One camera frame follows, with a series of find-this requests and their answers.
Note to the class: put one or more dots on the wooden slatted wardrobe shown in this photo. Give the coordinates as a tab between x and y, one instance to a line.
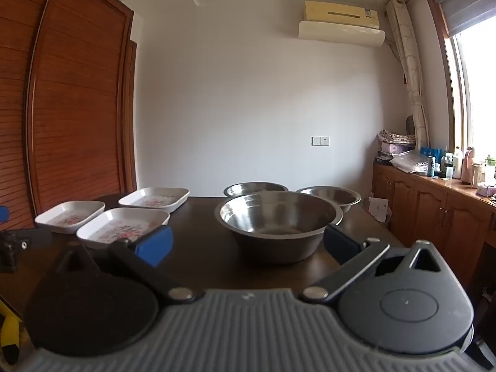
69	104

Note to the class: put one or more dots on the small steel bowl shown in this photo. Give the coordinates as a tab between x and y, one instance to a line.
248	188
337	197

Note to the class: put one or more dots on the grey roller blind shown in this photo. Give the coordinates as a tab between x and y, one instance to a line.
465	0

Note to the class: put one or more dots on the beige air conditioner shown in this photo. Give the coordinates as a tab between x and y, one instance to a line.
337	13

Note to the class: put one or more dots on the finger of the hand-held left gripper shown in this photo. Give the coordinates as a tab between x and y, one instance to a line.
35	237
3	214

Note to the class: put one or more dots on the group of bottles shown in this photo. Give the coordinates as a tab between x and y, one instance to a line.
457	164

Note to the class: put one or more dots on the wooden cabinet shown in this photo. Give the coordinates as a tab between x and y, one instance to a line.
426	209

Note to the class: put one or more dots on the large steel bowl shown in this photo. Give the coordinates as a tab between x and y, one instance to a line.
279	236

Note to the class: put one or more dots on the yellow object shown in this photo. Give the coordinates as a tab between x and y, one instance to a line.
8	329

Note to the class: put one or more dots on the patterned beige curtain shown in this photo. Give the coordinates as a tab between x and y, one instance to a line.
410	73

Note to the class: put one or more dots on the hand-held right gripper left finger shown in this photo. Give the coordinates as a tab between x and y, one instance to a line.
155	246

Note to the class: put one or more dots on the window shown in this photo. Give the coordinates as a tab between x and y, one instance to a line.
478	97

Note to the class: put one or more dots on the white wall switch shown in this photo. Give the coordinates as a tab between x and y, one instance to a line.
320	141

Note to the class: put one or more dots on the pink box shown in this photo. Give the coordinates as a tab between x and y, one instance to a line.
395	148

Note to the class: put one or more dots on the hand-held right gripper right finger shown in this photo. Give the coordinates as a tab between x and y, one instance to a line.
341	246

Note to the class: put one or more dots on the clear plastic bag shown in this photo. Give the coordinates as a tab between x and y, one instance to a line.
409	162

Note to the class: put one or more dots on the folded patterned cloth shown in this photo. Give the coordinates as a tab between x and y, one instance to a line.
397	137

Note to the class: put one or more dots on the white floral plate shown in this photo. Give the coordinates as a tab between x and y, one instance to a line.
155	199
116	228
68	217

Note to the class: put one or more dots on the white paper bag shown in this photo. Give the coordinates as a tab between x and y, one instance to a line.
378	211

